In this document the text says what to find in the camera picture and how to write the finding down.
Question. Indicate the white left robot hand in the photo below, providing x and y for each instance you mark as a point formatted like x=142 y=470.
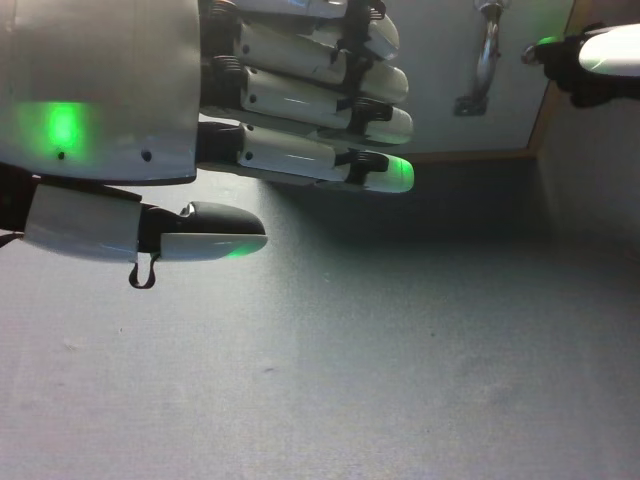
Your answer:
x=100 y=75

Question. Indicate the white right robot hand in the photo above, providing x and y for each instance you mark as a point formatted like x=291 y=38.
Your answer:
x=600 y=55

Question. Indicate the white cabinet drawer front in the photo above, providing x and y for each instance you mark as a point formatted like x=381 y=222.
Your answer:
x=440 y=75

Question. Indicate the grey table cloth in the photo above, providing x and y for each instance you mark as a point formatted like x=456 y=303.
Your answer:
x=320 y=375

